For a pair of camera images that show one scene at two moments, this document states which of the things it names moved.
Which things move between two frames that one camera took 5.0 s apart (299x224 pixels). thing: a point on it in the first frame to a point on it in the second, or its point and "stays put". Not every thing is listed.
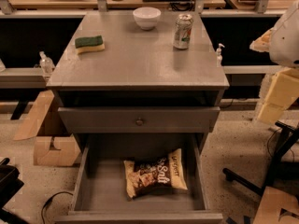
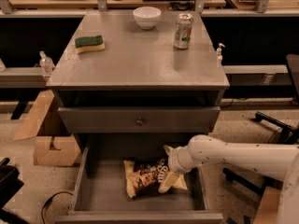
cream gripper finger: [284, 88] to [179, 161]
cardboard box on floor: [66, 155] stays put
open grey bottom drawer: [99, 192] stays put
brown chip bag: [156, 175] stays put
